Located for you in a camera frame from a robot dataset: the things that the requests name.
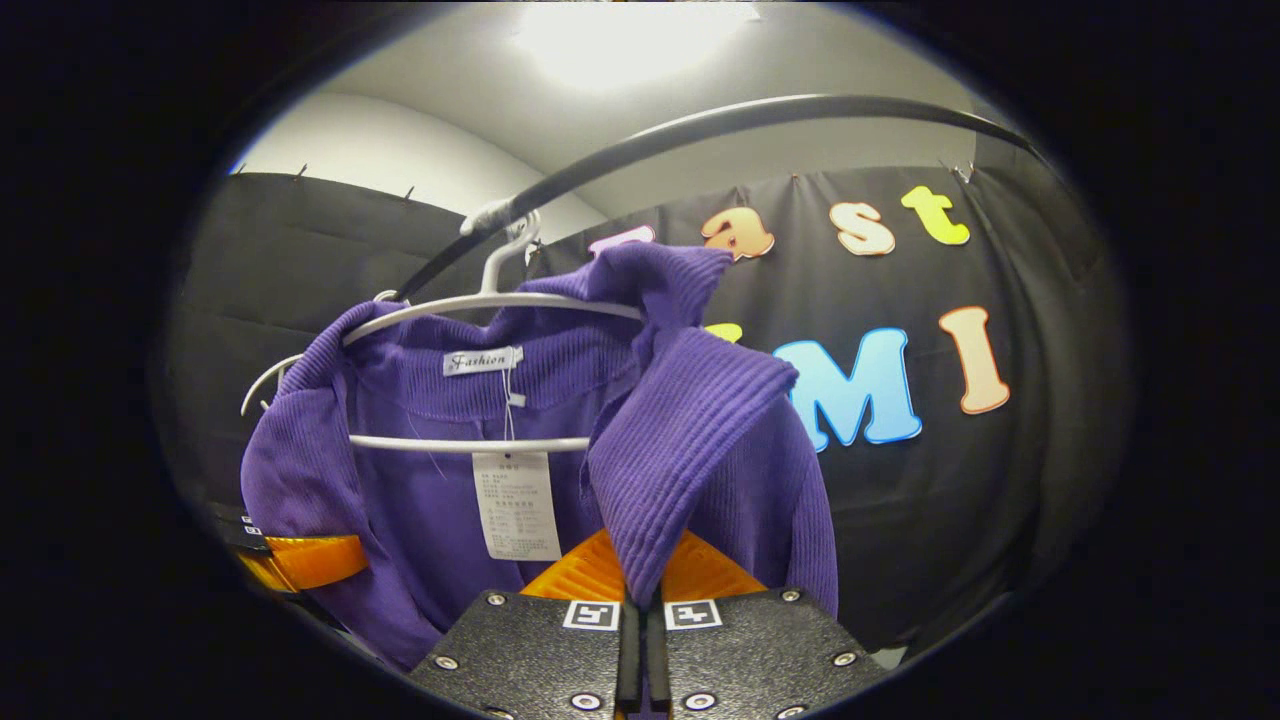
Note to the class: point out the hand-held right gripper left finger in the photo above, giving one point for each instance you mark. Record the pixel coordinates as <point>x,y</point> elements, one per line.
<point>540,650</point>

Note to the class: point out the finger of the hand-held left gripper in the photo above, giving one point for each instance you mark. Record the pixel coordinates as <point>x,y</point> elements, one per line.
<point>238,515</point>
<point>310,562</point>

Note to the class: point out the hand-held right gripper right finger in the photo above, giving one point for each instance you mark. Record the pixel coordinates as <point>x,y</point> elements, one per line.
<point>760,650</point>

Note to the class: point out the white clothes hanger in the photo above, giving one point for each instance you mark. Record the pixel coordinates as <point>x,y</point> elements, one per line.
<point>470,443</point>
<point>265,375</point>

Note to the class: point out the purple ribbed jacket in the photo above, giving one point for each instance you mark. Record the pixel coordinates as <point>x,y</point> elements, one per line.
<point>700,430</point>

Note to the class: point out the black clothes rack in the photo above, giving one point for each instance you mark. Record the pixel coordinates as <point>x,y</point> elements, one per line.
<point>700,122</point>

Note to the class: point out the large ceiling light panel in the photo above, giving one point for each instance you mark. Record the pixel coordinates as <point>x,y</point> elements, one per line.
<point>640,40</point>

